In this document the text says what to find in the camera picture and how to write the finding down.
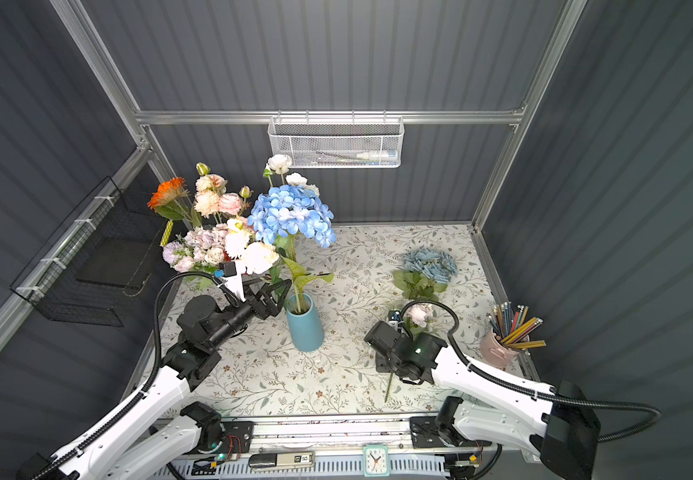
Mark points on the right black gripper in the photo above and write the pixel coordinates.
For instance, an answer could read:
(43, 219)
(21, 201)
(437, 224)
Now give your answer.
(376, 335)

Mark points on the white rose flower stem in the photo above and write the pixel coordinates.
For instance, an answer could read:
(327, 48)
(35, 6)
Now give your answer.
(280, 166)

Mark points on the silver black device on rail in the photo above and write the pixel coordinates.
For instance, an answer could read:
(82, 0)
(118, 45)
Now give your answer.
(281, 460)

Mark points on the teal cylindrical vase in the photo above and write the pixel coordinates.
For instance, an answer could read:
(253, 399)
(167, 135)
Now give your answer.
(304, 323)

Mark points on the lilac pink flower bunch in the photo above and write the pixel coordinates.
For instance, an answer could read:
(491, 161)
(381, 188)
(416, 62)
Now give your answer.
(200, 250)

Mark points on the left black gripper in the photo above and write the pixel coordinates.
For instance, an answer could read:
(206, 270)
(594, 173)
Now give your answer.
(259, 298)

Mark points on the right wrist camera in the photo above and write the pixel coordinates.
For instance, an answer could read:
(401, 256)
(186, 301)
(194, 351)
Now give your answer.
(394, 317)

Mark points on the orange gerbera flower stem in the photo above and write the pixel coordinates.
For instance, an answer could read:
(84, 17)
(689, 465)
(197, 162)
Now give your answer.
(172, 201)

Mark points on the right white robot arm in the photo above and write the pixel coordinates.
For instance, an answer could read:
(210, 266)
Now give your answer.
(557, 424)

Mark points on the white wire mesh basket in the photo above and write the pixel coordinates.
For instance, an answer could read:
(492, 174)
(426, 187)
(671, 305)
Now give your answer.
(338, 143)

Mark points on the cream rose flower spray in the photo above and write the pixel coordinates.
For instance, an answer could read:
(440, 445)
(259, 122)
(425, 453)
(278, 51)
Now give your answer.
(209, 188)

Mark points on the pink rose flower stem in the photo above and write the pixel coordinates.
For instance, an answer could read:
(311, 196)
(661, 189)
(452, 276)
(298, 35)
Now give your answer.
(234, 204)

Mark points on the dark blue hydrangea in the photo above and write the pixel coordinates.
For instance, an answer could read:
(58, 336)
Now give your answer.
(283, 215)

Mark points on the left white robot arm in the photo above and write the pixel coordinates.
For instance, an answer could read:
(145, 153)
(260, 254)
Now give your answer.
(108, 450)

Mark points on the black wire mesh basket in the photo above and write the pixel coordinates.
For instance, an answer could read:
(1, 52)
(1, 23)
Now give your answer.
(101, 271)

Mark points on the pink pencil cup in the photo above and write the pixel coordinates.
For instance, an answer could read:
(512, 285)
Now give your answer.
(511, 333)

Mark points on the light blue hydrangea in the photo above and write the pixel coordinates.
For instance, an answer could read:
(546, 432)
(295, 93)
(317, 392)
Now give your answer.
(424, 274)

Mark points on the floral patterned table mat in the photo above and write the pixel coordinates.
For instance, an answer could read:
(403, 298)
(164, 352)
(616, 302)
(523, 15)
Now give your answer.
(261, 373)

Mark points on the white peony flower stem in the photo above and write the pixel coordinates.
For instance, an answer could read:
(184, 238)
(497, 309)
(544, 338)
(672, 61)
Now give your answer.
(250, 256)

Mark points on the small teal alarm clock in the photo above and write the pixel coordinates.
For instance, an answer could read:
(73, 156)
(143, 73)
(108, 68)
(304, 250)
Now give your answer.
(376, 461)

